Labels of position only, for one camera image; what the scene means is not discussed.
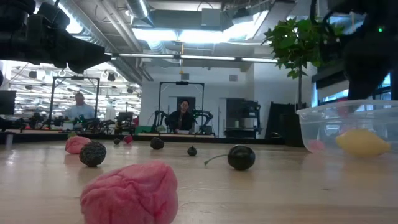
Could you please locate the black leaning panel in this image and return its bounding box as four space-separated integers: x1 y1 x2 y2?
266 101 300 139

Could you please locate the black equipment cart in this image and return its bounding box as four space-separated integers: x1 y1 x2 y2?
226 98 262 139

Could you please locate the black distant station frame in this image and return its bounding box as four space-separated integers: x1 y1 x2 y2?
157 80 205 134
49 75 101 130

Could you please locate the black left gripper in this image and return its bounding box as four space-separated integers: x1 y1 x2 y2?
26 14 112 74

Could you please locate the pink plastic raspberry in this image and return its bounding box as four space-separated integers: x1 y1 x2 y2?
64 136 92 155
80 160 179 224
307 139 326 154

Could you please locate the dark cherry with stem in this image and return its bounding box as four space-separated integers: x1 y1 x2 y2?
203 144 257 171

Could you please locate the clear plastic tupperware container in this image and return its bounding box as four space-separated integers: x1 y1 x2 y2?
295 99 398 156

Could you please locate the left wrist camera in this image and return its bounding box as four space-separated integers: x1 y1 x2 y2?
37 2 71 30

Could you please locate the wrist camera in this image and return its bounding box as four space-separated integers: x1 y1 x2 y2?
318 29 346 68
37 2 71 30

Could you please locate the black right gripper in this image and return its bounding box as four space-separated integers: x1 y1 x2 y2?
341 30 398 113

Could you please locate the silver ventilation duct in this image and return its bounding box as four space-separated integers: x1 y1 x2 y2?
126 0 155 27

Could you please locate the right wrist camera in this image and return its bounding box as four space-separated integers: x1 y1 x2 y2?
318 29 346 68

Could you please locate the black aluminium table frame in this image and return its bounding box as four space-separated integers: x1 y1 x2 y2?
0 132 307 146

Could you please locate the long ceiling light bar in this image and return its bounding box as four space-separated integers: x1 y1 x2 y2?
105 52 279 63

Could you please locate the black plastic blackberry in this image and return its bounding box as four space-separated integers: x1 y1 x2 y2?
78 141 108 168
150 136 165 151

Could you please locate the green distant box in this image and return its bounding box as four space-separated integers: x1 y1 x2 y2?
134 125 153 135

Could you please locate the yellow plastic lemon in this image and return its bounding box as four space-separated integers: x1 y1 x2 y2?
335 129 392 157

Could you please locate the green potted plant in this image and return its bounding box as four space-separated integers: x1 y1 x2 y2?
263 17 345 147

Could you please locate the person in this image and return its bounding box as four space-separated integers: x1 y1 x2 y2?
164 98 196 134
66 92 96 130

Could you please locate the black distant monitor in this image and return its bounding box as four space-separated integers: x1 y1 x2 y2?
0 90 17 115

